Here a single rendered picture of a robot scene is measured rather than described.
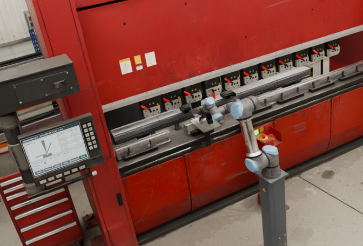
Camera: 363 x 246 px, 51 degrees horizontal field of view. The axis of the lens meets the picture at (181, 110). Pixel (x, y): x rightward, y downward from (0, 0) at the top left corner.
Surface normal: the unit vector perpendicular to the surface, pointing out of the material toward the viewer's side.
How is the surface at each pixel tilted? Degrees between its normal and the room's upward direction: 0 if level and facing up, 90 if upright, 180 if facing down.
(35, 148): 90
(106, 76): 90
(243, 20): 90
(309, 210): 0
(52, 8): 90
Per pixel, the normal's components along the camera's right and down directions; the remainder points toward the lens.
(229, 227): -0.15, -0.89
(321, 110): 0.42, 0.33
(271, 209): -0.25, 0.45
